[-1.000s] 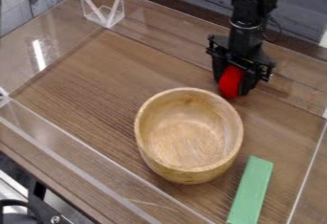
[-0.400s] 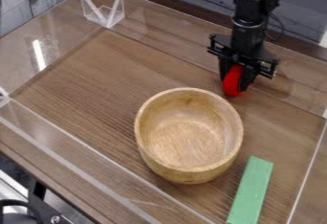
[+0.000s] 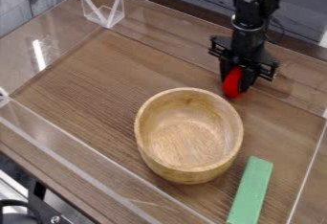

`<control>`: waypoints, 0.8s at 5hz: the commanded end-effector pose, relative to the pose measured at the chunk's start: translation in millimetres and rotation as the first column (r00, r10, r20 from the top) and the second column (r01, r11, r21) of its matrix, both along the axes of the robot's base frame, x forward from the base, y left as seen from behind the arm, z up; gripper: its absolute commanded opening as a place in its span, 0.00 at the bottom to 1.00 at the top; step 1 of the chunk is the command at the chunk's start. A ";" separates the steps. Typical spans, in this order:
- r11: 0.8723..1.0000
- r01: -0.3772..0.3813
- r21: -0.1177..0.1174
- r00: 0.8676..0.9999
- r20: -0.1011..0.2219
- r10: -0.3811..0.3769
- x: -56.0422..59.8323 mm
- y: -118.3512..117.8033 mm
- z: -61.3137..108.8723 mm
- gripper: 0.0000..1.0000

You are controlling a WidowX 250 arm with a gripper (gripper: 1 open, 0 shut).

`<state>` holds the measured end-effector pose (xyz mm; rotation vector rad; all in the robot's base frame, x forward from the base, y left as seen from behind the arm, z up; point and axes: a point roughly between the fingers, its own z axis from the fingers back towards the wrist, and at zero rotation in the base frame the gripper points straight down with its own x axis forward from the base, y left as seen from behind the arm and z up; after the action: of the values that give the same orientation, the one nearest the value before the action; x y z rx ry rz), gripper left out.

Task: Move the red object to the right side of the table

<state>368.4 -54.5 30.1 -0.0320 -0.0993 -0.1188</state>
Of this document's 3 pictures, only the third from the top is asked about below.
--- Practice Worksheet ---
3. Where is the wooden bowl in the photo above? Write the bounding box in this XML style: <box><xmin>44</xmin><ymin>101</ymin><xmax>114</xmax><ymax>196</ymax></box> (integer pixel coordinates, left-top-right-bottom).
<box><xmin>133</xmin><ymin>87</ymin><xmax>244</xmax><ymax>185</ymax></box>

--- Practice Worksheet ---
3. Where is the clear acrylic tray wall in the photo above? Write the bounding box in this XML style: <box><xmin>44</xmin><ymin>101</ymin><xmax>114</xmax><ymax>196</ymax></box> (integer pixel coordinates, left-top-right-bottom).
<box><xmin>0</xmin><ymin>0</ymin><xmax>327</xmax><ymax>224</ymax></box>

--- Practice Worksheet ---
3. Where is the red plush strawberry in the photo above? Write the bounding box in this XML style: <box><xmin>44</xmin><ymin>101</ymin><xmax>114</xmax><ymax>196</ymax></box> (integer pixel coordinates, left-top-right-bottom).
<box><xmin>222</xmin><ymin>67</ymin><xmax>242</xmax><ymax>99</ymax></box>

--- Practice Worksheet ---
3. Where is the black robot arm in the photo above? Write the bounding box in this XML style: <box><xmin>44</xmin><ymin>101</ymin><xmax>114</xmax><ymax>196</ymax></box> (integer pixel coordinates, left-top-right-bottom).
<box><xmin>208</xmin><ymin>0</ymin><xmax>280</xmax><ymax>98</ymax></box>

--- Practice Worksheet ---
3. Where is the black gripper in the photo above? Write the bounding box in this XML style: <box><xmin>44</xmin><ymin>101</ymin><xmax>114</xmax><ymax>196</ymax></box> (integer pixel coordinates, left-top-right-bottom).
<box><xmin>208</xmin><ymin>35</ymin><xmax>280</xmax><ymax>93</ymax></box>

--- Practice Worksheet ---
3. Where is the clear acrylic corner bracket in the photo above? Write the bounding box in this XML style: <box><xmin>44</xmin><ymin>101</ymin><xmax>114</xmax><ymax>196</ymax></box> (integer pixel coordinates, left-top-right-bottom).
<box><xmin>80</xmin><ymin>0</ymin><xmax>125</xmax><ymax>29</ymax></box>

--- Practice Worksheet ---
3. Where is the black table leg clamp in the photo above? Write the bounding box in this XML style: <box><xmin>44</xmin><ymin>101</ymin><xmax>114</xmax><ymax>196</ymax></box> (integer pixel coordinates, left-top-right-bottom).
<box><xmin>28</xmin><ymin>181</ymin><xmax>73</xmax><ymax>224</ymax></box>

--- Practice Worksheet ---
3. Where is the green rectangular block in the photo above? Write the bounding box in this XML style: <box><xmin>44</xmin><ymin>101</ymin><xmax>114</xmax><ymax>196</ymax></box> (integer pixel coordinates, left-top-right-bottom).
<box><xmin>225</xmin><ymin>156</ymin><xmax>273</xmax><ymax>224</ymax></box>

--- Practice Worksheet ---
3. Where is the black cable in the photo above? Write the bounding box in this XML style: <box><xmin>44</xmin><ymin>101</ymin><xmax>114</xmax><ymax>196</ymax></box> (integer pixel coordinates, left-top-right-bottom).
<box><xmin>0</xmin><ymin>198</ymin><xmax>33</xmax><ymax>217</ymax></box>

